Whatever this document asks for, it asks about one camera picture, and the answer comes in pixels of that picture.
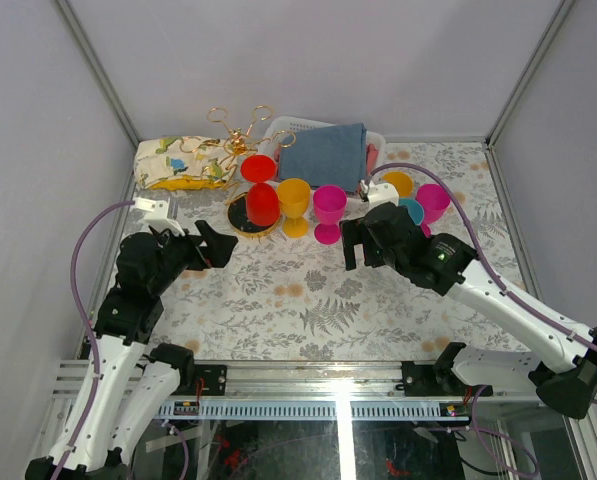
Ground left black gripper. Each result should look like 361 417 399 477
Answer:
153 220 240 296

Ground magenta plastic goblet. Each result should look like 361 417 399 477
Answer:
415 184 451 237
313 185 347 245

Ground red plastic wine glass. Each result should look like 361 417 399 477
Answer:
240 154 280 227

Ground gold wine glass rack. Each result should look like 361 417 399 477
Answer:
179 104 297 238

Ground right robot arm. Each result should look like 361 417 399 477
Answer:
340 203 597 419

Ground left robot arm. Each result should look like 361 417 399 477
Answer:
25 220 238 479

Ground blue plastic goblet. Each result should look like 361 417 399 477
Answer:
399 198 425 225

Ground right yellow plastic goblet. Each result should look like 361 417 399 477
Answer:
382 171 414 198

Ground yellow plastic goblet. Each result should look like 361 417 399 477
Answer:
276 178 311 238
382 171 414 198

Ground left yellow plastic goblet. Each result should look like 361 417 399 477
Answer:
276 178 311 238

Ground blue folded cloth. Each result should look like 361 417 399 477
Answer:
278 123 367 193

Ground dinosaur print cloth bag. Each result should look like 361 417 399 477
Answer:
133 136 237 191

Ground white plastic basket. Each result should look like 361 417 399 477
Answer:
260 116 387 196

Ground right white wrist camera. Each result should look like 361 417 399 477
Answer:
359 180 400 208

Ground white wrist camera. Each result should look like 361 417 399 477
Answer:
133 197 185 236
359 180 400 208

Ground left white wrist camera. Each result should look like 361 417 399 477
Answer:
133 197 185 236

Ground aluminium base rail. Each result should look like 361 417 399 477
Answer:
52 359 470 425

